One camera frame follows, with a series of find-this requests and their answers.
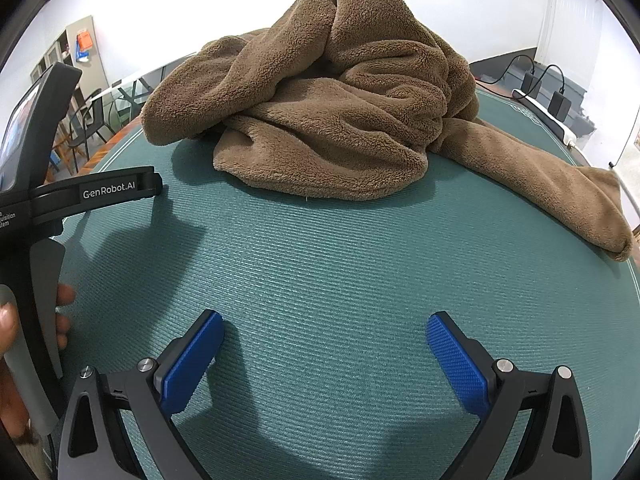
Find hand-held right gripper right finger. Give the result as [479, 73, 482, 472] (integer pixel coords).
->
[426, 311, 593, 480]

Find white door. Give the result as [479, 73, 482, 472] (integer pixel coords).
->
[535, 0, 608, 91]

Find brown fluffy towel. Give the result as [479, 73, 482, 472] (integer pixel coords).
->
[141, 0, 635, 262]

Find person's left hand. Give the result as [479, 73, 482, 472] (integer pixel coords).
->
[0, 284, 77, 461]

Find white folding table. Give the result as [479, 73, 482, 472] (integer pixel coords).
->
[92, 52, 198, 128]

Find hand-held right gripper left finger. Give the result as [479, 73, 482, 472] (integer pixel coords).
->
[57, 310, 226, 480]

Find wooden chair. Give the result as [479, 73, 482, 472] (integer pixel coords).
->
[49, 120, 76, 173]

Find black power cable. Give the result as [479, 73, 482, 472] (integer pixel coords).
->
[475, 55, 536, 86]

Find beige glass-door cabinet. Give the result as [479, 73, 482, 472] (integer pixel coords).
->
[30, 15, 110, 96]

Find green woven mat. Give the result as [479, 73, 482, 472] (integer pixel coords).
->
[47, 87, 640, 480]

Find black metal chair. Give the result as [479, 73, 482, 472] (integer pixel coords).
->
[66, 87, 110, 162]

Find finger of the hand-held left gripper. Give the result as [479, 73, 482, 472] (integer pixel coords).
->
[30, 166, 164, 225]

